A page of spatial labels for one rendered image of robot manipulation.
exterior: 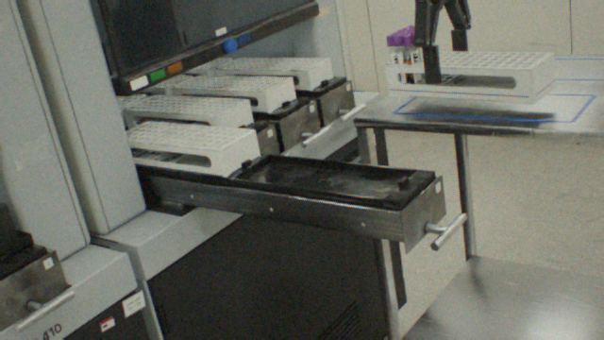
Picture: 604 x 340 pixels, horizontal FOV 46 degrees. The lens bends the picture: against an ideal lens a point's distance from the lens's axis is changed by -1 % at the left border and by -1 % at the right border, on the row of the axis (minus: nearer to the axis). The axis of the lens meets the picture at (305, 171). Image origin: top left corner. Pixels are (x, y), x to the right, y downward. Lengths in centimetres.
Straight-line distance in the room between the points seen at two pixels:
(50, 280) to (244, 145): 39
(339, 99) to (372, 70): 218
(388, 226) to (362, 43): 284
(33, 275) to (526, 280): 117
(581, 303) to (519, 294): 14
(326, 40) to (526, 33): 178
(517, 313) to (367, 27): 236
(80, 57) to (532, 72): 76
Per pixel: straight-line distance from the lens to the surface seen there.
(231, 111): 145
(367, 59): 385
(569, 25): 337
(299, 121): 156
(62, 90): 125
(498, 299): 177
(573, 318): 171
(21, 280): 114
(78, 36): 127
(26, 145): 122
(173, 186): 132
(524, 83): 125
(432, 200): 111
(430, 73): 132
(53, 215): 126
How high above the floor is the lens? 126
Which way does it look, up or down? 22 degrees down
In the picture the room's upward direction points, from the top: 10 degrees counter-clockwise
